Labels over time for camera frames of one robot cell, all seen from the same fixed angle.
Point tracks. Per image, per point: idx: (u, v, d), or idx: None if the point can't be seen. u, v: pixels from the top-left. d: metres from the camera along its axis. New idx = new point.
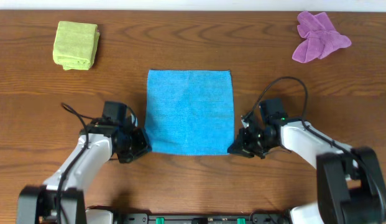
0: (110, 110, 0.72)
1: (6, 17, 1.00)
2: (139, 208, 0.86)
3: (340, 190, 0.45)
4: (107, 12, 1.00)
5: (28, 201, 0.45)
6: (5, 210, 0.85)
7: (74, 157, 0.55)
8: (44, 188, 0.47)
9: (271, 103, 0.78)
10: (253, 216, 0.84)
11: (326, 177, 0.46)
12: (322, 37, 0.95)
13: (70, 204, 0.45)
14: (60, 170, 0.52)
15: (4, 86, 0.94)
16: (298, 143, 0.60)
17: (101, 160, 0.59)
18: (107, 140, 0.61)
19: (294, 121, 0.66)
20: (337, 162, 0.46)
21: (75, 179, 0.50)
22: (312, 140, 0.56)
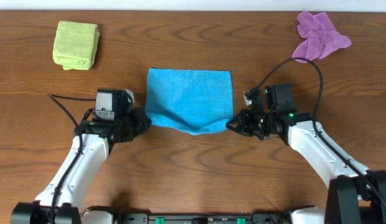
0: (102, 100, 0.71)
1: (6, 17, 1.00)
2: (140, 208, 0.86)
3: (352, 221, 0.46)
4: (107, 12, 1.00)
5: (22, 219, 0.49)
6: (5, 210, 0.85)
7: (68, 167, 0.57)
8: (37, 205, 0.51)
9: (280, 92, 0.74)
10: (253, 216, 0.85)
11: (340, 205, 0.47)
12: (322, 37, 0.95)
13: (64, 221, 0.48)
14: (54, 183, 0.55)
15: (4, 86, 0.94)
16: (309, 150, 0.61)
17: (94, 163, 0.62)
18: (103, 141, 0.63)
19: (303, 121, 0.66)
20: (352, 191, 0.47)
21: (68, 193, 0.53)
22: (326, 154, 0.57)
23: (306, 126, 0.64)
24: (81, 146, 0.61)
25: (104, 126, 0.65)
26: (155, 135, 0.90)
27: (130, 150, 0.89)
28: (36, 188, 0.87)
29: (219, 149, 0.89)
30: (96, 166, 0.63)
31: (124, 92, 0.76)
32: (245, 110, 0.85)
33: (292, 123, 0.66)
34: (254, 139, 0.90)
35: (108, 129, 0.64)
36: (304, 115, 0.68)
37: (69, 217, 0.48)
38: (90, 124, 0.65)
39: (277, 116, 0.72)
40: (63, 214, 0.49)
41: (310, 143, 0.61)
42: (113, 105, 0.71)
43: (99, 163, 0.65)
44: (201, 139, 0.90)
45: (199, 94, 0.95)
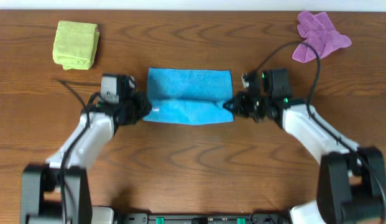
0: (109, 84, 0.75)
1: (6, 17, 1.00)
2: (139, 208, 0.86)
3: (342, 192, 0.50)
4: (107, 12, 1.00)
5: (32, 178, 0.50)
6: (5, 210, 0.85)
7: (76, 137, 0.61)
8: (46, 167, 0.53)
9: (276, 77, 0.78)
10: (253, 216, 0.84)
11: (331, 177, 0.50)
12: (322, 37, 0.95)
13: (74, 180, 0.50)
14: (63, 149, 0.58)
15: (4, 86, 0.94)
16: (303, 131, 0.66)
17: (101, 139, 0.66)
18: (109, 120, 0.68)
19: (296, 105, 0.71)
20: (342, 163, 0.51)
21: (76, 157, 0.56)
22: (318, 132, 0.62)
23: (299, 109, 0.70)
24: (89, 121, 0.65)
25: (109, 107, 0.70)
26: (155, 135, 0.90)
27: (130, 150, 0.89)
28: None
29: (219, 149, 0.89)
30: (102, 141, 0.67)
31: (127, 76, 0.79)
32: (240, 93, 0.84)
33: (286, 107, 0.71)
34: (254, 139, 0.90)
35: (113, 111, 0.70)
36: (298, 101, 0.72)
37: (78, 176, 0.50)
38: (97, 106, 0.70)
39: (271, 102, 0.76)
40: (73, 173, 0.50)
41: (304, 124, 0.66)
42: (118, 90, 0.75)
43: (105, 140, 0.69)
44: (201, 139, 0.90)
45: (199, 93, 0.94)
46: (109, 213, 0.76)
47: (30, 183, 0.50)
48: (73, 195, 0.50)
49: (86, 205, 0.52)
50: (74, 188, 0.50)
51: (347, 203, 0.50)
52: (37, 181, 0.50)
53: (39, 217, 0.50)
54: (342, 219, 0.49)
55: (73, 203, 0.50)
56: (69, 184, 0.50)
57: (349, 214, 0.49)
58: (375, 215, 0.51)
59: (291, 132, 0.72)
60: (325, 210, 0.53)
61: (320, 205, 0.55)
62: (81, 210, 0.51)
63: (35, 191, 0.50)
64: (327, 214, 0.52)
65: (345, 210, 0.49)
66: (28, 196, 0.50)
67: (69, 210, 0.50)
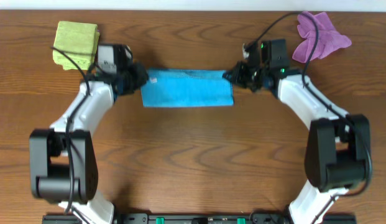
0: (104, 54, 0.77)
1: (7, 17, 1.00)
2: (139, 208, 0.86)
3: (326, 155, 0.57)
4: (107, 12, 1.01)
5: (39, 142, 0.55)
6: (5, 210, 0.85)
7: (78, 104, 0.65)
8: (52, 130, 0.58)
9: (275, 48, 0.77)
10: (253, 216, 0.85)
11: (319, 141, 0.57)
12: (322, 37, 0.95)
13: (79, 142, 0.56)
14: (66, 114, 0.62)
15: (4, 86, 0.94)
16: (296, 99, 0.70)
17: (101, 106, 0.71)
18: (108, 88, 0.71)
19: (292, 75, 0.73)
20: (330, 129, 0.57)
21: (80, 122, 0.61)
22: (311, 100, 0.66)
23: (295, 78, 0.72)
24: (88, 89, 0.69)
25: (107, 77, 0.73)
26: (155, 135, 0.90)
27: (130, 150, 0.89)
28: None
29: (219, 149, 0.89)
30: (102, 109, 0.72)
31: (124, 46, 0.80)
32: (239, 62, 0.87)
33: (282, 76, 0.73)
34: (254, 139, 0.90)
35: (112, 79, 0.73)
36: (295, 71, 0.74)
37: (83, 139, 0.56)
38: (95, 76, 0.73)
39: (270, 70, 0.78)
40: (79, 136, 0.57)
41: (298, 93, 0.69)
42: (114, 59, 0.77)
43: (105, 107, 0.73)
44: (201, 139, 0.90)
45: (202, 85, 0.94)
46: (110, 207, 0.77)
47: (38, 146, 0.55)
48: (81, 156, 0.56)
49: (91, 167, 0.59)
50: (81, 149, 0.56)
51: (331, 166, 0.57)
52: (45, 144, 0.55)
53: (48, 178, 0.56)
54: (326, 179, 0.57)
55: (80, 163, 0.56)
56: (76, 146, 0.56)
57: (332, 175, 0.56)
58: (357, 176, 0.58)
59: (282, 99, 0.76)
60: (311, 169, 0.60)
61: (307, 165, 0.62)
62: (87, 170, 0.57)
63: (43, 155, 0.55)
64: (312, 174, 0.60)
65: (329, 170, 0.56)
66: (36, 159, 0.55)
67: (76, 170, 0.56)
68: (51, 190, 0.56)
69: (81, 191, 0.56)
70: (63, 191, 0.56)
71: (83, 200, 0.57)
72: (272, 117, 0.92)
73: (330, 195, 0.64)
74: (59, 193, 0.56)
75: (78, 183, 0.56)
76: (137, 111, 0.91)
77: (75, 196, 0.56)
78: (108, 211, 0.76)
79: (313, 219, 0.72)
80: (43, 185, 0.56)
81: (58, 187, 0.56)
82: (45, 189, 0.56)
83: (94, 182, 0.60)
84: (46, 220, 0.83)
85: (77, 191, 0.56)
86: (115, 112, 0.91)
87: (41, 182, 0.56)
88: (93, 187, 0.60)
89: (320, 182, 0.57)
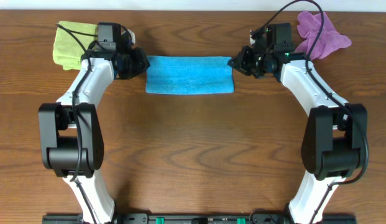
0: (103, 32, 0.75)
1: (6, 17, 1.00)
2: (139, 208, 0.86)
3: (324, 139, 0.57)
4: (107, 12, 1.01)
5: (48, 115, 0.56)
6: (5, 210, 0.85)
7: (81, 78, 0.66)
8: (59, 104, 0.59)
9: (280, 32, 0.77)
10: (253, 216, 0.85)
11: (316, 127, 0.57)
12: (323, 37, 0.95)
13: (86, 114, 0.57)
14: (71, 89, 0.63)
15: (4, 86, 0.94)
16: (297, 84, 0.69)
17: (103, 81, 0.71)
18: (109, 63, 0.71)
19: (296, 60, 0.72)
20: (328, 116, 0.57)
21: (84, 97, 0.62)
22: (312, 86, 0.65)
23: (298, 62, 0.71)
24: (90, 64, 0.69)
25: (106, 53, 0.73)
26: (155, 135, 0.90)
27: (130, 150, 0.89)
28: (36, 188, 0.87)
29: (219, 149, 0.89)
30: (104, 83, 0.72)
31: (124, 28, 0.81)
32: (245, 46, 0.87)
33: (285, 61, 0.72)
34: (254, 139, 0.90)
35: (111, 55, 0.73)
36: (299, 56, 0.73)
37: (90, 111, 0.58)
38: (94, 51, 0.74)
39: (274, 54, 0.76)
40: (86, 109, 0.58)
41: (300, 78, 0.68)
42: (114, 37, 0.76)
43: (107, 83, 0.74)
44: (201, 139, 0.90)
45: (201, 82, 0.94)
46: (112, 202, 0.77)
47: (46, 119, 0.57)
48: (87, 127, 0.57)
49: (98, 138, 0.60)
50: (87, 121, 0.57)
51: (327, 150, 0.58)
52: (53, 117, 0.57)
53: (57, 150, 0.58)
54: (322, 163, 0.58)
55: (87, 135, 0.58)
56: (83, 117, 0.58)
57: (328, 159, 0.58)
58: (352, 162, 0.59)
59: (283, 81, 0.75)
60: (306, 155, 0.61)
61: (304, 151, 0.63)
62: (94, 141, 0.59)
63: (52, 127, 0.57)
64: (308, 158, 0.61)
65: (326, 154, 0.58)
66: (46, 130, 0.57)
67: (84, 140, 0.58)
68: (61, 160, 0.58)
69: (89, 161, 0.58)
70: (72, 160, 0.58)
71: (91, 169, 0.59)
72: (272, 117, 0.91)
73: (328, 185, 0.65)
74: (68, 163, 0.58)
75: (85, 153, 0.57)
76: (137, 111, 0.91)
77: (82, 166, 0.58)
78: (110, 206, 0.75)
79: (313, 216, 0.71)
80: (53, 156, 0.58)
81: (67, 158, 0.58)
82: (55, 160, 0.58)
83: (101, 153, 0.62)
84: (46, 221, 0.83)
85: (85, 160, 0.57)
86: (115, 112, 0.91)
87: (51, 153, 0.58)
88: (100, 159, 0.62)
89: (315, 167, 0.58)
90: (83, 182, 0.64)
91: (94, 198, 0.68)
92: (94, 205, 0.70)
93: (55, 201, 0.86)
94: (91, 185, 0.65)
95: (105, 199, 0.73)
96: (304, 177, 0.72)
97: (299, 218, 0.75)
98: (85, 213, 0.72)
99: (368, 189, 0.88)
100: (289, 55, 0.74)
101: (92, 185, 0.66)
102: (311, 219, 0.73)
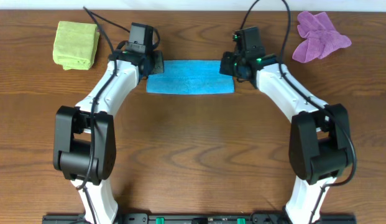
0: (134, 33, 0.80)
1: (7, 17, 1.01)
2: (139, 208, 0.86)
3: (311, 147, 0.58)
4: (107, 12, 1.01)
5: (64, 119, 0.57)
6: (4, 210, 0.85)
7: (105, 83, 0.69)
8: (78, 109, 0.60)
9: (248, 38, 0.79)
10: (253, 216, 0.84)
11: (301, 135, 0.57)
12: (323, 37, 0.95)
13: (102, 125, 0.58)
14: (92, 94, 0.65)
15: (4, 86, 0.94)
16: (273, 90, 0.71)
17: (127, 86, 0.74)
18: (135, 69, 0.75)
19: (270, 65, 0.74)
20: (310, 122, 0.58)
21: (105, 103, 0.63)
22: (288, 91, 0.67)
23: (271, 68, 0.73)
24: (116, 68, 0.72)
25: (135, 56, 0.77)
26: (154, 135, 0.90)
27: (130, 150, 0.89)
28: (36, 188, 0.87)
29: (219, 149, 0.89)
30: (127, 89, 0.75)
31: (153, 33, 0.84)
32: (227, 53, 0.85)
33: (260, 69, 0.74)
34: (254, 139, 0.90)
35: (139, 59, 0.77)
36: (272, 60, 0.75)
37: (107, 121, 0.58)
38: (123, 53, 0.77)
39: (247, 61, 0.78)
40: (103, 119, 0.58)
41: (276, 84, 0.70)
42: (144, 40, 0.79)
43: (129, 88, 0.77)
44: (201, 139, 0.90)
45: (202, 81, 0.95)
46: (114, 205, 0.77)
47: (63, 123, 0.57)
48: (102, 137, 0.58)
49: (110, 148, 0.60)
50: (103, 131, 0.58)
51: (314, 158, 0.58)
52: (71, 122, 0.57)
53: (69, 154, 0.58)
54: (311, 171, 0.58)
55: (101, 144, 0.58)
56: (99, 127, 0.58)
57: (317, 167, 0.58)
58: (340, 164, 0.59)
59: (259, 86, 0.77)
60: (296, 162, 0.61)
61: (291, 158, 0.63)
62: (107, 152, 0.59)
63: (67, 130, 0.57)
64: (297, 165, 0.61)
65: (314, 162, 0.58)
66: (61, 134, 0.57)
67: (96, 150, 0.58)
68: (71, 166, 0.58)
69: (99, 171, 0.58)
70: (82, 168, 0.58)
71: (99, 178, 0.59)
72: (271, 117, 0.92)
73: (320, 186, 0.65)
74: (78, 170, 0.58)
75: (96, 162, 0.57)
76: (138, 111, 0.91)
77: (92, 174, 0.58)
78: (112, 209, 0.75)
79: (311, 216, 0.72)
80: (64, 160, 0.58)
81: (78, 163, 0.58)
82: (66, 163, 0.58)
83: (110, 162, 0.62)
84: (46, 221, 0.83)
85: (95, 169, 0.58)
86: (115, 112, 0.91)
87: (63, 157, 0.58)
88: (109, 167, 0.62)
89: (306, 173, 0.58)
90: (89, 187, 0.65)
91: (98, 202, 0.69)
92: (97, 208, 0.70)
93: (55, 201, 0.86)
94: (96, 191, 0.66)
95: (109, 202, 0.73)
96: (296, 180, 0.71)
97: (298, 221, 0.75)
98: (88, 213, 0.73)
99: (368, 189, 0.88)
100: (261, 61, 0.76)
101: (97, 190, 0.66)
102: (309, 219, 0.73)
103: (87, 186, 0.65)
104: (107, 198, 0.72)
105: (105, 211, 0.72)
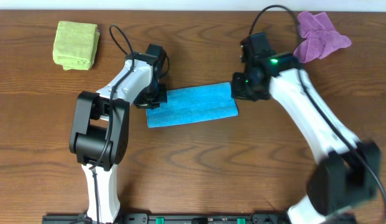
0: (151, 50, 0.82)
1: (6, 17, 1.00)
2: (139, 208, 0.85)
3: (339, 191, 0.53)
4: (108, 12, 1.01)
5: (84, 103, 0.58)
6: (4, 210, 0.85)
7: (123, 76, 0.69)
8: (98, 96, 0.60)
9: (256, 42, 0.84)
10: (253, 216, 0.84)
11: (329, 178, 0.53)
12: (322, 37, 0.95)
13: (120, 110, 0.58)
14: (110, 84, 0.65)
15: (4, 86, 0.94)
16: (296, 106, 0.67)
17: (141, 83, 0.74)
18: (150, 68, 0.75)
19: (286, 72, 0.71)
20: (341, 165, 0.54)
21: (122, 93, 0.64)
22: (313, 115, 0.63)
23: (291, 79, 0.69)
24: (133, 65, 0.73)
25: (150, 58, 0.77)
26: (155, 135, 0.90)
27: (130, 150, 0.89)
28: (35, 188, 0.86)
29: (219, 149, 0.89)
30: (141, 86, 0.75)
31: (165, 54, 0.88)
32: (236, 74, 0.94)
33: (277, 73, 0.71)
34: (254, 139, 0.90)
35: (154, 61, 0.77)
36: (288, 67, 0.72)
37: (125, 107, 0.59)
38: (138, 54, 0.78)
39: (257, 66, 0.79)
40: (121, 104, 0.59)
41: (298, 101, 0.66)
42: (159, 53, 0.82)
43: (143, 86, 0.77)
44: (201, 139, 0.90)
45: (204, 107, 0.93)
46: (117, 205, 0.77)
47: (83, 107, 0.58)
48: (119, 122, 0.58)
49: (125, 134, 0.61)
50: (121, 116, 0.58)
51: (341, 201, 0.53)
52: (90, 106, 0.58)
53: (85, 136, 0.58)
54: (334, 210, 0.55)
55: (117, 128, 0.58)
56: (117, 112, 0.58)
57: (342, 208, 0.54)
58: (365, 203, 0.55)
59: (278, 95, 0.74)
60: (319, 197, 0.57)
61: (314, 191, 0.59)
62: (122, 136, 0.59)
63: (86, 115, 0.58)
64: (321, 201, 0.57)
65: (339, 204, 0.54)
66: (79, 118, 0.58)
67: (112, 134, 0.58)
68: (86, 149, 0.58)
69: (112, 155, 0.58)
70: (96, 151, 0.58)
71: (110, 162, 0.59)
72: (270, 118, 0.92)
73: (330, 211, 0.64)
74: (91, 152, 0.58)
75: (110, 146, 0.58)
76: (137, 112, 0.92)
77: (105, 158, 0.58)
78: (115, 206, 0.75)
79: None
80: (79, 142, 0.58)
81: (92, 147, 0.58)
82: (80, 146, 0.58)
83: (124, 149, 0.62)
84: (46, 221, 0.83)
85: (108, 153, 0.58)
86: None
87: (79, 139, 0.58)
88: (122, 154, 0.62)
89: (329, 211, 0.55)
90: (99, 173, 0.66)
91: (104, 194, 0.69)
92: (102, 200, 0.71)
93: (55, 201, 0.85)
94: (104, 180, 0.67)
95: (112, 198, 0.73)
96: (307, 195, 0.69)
97: None
98: (91, 207, 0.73)
99: None
100: (276, 63, 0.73)
101: (106, 180, 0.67)
102: None
103: (97, 172, 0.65)
104: (114, 188, 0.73)
105: (109, 205, 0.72)
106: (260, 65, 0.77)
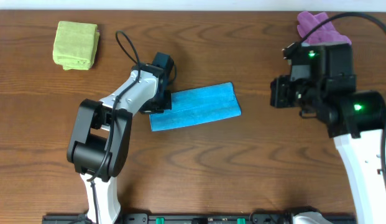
0: (158, 59, 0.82)
1: (6, 17, 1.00)
2: (139, 208, 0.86)
3: None
4: (108, 12, 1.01)
5: (86, 112, 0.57)
6: (5, 210, 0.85)
7: (128, 86, 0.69)
8: (101, 104, 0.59)
9: (335, 58, 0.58)
10: (253, 216, 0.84)
11: None
12: (322, 37, 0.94)
13: (123, 122, 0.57)
14: (115, 93, 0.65)
15: (4, 86, 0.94)
16: (360, 177, 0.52)
17: (146, 95, 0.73)
18: (156, 80, 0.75)
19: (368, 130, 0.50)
20: None
21: (126, 104, 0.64)
22: (381, 203, 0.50)
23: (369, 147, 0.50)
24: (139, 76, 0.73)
25: (157, 70, 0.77)
26: (155, 135, 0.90)
27: (130, 151, 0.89)
28: (36, 188, 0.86)
29: (219, 149, 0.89)
30: (146, 98, 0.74)
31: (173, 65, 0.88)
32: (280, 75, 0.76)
33: (357, 129, 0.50)
34: (254, 139, 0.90)
35: (161, 73, 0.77)
36: (373, 121, 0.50)
37: (127, 119, 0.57)
38: (146, 65, 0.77)
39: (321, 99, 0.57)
40: (124, 116, 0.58)
41: (367, 177, 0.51)
42: (166, 64, 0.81)
43: (148, 98, 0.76)
44: (201, 139, 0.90)
45: (206, 109, 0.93)
46: (118, 207, 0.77)
47: (84, 116, 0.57)
48: (120, 134, 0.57)
49: (125, 146, 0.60)
50: (122, 128, 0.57)
51: None
52: (92, 114, 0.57)
53: (84, 146, 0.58)
54: None
55: (118, 140, 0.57)
56: (119, 124, 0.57)
57: None
58: None
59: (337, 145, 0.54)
60: None
61: None
62: (122, 149, 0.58)
63: (86, 124, 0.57)
64: None
65: None
66: (81, 126, 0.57)
67: (112, 145, 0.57)
68: (85, 159, 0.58)
69: (110, 168, 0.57)
70: (94, 163, 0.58)
71: (109, 175, 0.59)
72: (271, 117, 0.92)
73: None
74: (90, 163, 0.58)
75: (109, 159, 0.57)
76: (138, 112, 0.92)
77: (103, 170, 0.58)
78: (115, 210, 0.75)
79: None
80: (79, 152, 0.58)
81: (91, 158, 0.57)
82: (79, 156, 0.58)
83: (122, 161, 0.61)
84: (46, 221, 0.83)
85: (107, 165, 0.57)
86: None
87: (78, 148, 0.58)
88: (120, 166, 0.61)
89: None
90: (97, 183, 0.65)
91: (103, 201, 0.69)
92: (101, 205, 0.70)
93: (55, 201, 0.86)
94: (102, 190, 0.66)
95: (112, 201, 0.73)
96: None
97: None
98: (91, 210, 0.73)
99: None
100: (359, 111, 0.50)
101: (104, 190, 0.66)
102: None
103: (96, 183, 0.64)
104: (114, 193, 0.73)
105: (109, 209, 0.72)
106: (333, 103, 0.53)
